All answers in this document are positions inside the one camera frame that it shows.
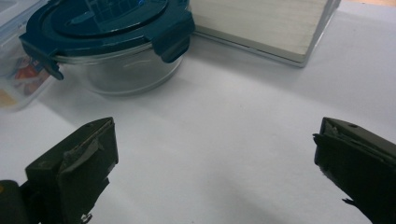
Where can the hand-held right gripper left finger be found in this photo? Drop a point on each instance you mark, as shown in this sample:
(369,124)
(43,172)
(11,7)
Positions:
(84,168)

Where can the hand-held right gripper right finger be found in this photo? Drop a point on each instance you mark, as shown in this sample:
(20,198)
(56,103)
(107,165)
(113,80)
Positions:
(358,168)

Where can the clear container with blue rim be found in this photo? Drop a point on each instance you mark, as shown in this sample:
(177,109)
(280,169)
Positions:
(102,34)

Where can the light wooden board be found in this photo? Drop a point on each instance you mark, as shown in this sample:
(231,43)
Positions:
(261,25)

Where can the clear rectangular plastic container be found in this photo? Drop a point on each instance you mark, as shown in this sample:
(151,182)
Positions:
(18,62)

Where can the round glass container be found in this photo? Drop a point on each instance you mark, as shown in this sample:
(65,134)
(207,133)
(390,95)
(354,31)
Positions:
(124,71)

